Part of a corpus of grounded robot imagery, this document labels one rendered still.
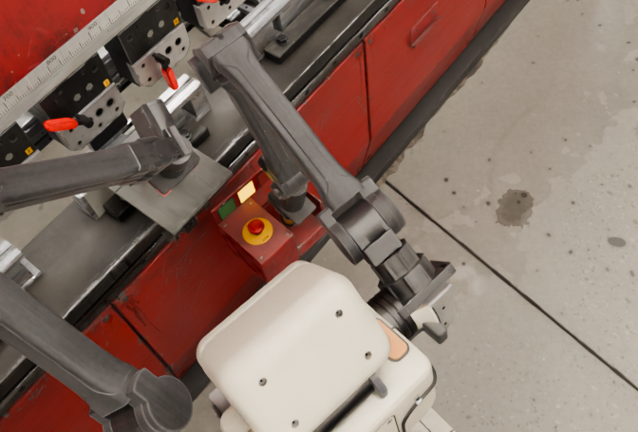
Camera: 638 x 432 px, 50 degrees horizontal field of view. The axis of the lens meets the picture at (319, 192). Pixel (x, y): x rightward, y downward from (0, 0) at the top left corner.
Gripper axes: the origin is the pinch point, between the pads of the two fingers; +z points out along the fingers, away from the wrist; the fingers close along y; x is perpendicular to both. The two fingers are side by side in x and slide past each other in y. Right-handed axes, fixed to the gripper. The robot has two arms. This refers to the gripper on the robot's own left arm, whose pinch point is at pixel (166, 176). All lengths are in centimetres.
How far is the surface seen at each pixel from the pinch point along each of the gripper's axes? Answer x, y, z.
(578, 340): 122, -65, 50
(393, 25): 11, -87, 31
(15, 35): -31.4, 6.1, -24.2
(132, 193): -3.1, 6.3, 5.6
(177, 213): 6.8, 4.1, -0.1
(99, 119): -17.6, 1.1, -0.8
